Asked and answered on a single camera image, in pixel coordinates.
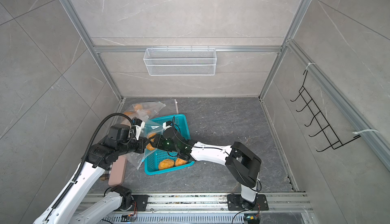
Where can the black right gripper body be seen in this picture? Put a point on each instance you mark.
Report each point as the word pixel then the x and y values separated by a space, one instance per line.
pixel 161 141

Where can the large yellow potato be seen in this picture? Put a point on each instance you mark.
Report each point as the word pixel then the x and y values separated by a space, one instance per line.
pixel 151 138

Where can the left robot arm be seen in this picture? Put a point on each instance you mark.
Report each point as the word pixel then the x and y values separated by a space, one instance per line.
pixel 121 139

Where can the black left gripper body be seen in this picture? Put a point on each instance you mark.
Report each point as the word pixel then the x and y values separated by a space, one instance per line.
pixel 140 147

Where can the pink rectangular case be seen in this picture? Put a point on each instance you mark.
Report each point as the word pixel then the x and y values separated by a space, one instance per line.
pixel 117 174

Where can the teal plastic basket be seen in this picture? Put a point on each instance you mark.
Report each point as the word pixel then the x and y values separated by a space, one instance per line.
pixel 155 157

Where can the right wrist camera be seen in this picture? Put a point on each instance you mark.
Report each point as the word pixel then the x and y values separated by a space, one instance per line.
pixel 168 124

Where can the wrinkled orange potato bottom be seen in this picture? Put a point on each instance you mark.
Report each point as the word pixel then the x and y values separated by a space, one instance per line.
pixel 180 162

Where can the smooth brown potato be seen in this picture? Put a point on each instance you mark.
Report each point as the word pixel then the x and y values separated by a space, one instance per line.
pixel 130 114

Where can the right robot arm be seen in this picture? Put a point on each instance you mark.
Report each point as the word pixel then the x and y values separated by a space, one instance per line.
pixel 241 162

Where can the white mesh wall basket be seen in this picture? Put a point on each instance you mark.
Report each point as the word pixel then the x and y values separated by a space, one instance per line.
pixel 180 61

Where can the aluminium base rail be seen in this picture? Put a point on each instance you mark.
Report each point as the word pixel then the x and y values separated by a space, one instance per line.
pixel 199 208

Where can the clear plastic bag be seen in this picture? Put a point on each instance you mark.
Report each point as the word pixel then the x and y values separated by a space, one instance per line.
pixel 142 133
pixel 150 110

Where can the black wire hook rack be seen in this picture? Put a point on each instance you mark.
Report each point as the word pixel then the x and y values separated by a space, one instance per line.
pixel 319 118

